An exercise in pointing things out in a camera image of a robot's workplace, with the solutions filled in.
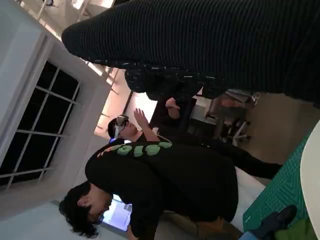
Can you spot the dark window with white frame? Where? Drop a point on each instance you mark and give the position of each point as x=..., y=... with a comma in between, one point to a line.
x=42, y=115

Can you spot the white plate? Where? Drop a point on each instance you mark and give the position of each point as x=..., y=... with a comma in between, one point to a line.
x=312, y=180

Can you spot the red toy grapes with leaf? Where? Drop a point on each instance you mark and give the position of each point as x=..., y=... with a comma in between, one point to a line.
x=300, y=231

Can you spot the office chair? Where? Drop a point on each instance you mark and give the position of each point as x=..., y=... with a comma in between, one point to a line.
x=237, y=125

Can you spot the lit computer screen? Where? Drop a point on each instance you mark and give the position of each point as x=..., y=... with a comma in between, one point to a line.
x=117, y=215

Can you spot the green cutting mat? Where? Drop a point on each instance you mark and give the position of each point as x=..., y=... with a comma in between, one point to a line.
x=280, y=182

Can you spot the VR headset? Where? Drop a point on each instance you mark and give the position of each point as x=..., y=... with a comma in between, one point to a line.
x=121, y=122

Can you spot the person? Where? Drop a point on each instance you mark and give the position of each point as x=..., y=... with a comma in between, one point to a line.
x=175, y=180
x=141, y=120

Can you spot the bare left hand, blue tape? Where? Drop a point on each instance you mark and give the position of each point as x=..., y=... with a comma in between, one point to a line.
x=272, y=222

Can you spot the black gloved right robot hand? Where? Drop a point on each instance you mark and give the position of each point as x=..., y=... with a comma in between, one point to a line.
x=200, y=37

